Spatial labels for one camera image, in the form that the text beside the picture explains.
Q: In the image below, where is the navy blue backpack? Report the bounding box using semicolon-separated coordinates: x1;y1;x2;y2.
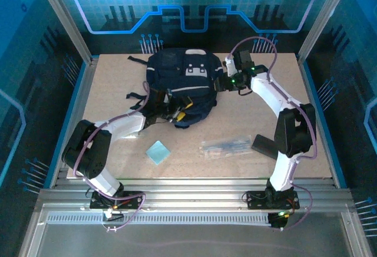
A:
126;47;226;130

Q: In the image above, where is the light blue sticky note pad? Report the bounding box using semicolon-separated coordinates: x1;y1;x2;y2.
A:
146;140;171;166

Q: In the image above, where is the clear plastic pen bag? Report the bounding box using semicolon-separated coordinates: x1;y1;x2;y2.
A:
200;135;253;160

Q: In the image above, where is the black pencil case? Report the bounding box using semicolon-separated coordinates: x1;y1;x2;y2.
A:
251;134;279;161

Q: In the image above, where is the small connector board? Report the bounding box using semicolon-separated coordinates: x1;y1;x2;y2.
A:
102;209;124;222

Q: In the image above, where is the black controller box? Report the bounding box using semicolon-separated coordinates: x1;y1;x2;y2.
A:
268;212;288;230

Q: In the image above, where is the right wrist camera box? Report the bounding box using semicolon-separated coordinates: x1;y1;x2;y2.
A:
224;56;239;77

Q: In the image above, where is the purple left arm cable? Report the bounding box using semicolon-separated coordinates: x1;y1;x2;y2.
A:
72;80;150;233

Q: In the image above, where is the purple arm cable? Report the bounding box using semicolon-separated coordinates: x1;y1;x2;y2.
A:
72;80;150;233
229;36;318;232

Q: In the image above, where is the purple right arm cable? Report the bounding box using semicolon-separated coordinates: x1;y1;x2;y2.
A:
229;36;318;232

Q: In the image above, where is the aluminium table rail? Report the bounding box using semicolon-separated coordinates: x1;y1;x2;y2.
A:
35;179;354;213

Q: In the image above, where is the aluminium side rail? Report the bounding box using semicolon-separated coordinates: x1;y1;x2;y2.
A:
48;56;100;189

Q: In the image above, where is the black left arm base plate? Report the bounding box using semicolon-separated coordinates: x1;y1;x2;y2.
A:
89;190;143;210

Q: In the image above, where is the aluminium frame post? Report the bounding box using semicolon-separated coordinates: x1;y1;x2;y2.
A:
32;0;100;65
297;0;356;65

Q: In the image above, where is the slotted cable duct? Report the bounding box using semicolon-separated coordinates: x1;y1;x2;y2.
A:
46;214;270;225

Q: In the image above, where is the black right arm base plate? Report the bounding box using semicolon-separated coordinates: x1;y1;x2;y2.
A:
245;190;300;210

